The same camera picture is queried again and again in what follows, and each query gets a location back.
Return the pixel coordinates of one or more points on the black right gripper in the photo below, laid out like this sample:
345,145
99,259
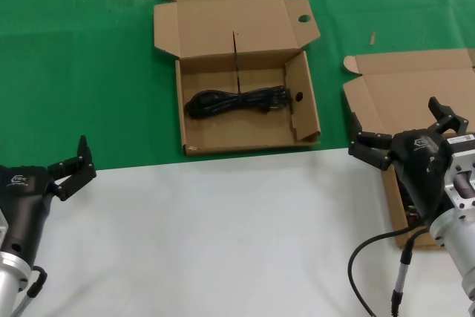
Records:
417,168

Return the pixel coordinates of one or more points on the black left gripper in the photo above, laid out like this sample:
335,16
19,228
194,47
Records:
26,202

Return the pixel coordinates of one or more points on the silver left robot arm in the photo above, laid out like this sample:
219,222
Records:
9,283

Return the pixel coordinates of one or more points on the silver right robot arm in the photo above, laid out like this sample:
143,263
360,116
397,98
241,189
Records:
458,250

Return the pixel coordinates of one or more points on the open brown cardboard box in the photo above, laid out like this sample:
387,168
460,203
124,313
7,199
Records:
401,87

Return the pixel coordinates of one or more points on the cardboard box with round hole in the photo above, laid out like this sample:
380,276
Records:
230,135

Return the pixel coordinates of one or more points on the green table mat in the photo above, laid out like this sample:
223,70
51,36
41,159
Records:
74,72

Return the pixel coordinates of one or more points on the small wooden stick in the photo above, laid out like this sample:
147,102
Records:
373,38

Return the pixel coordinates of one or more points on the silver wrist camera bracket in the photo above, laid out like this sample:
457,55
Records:
462,161

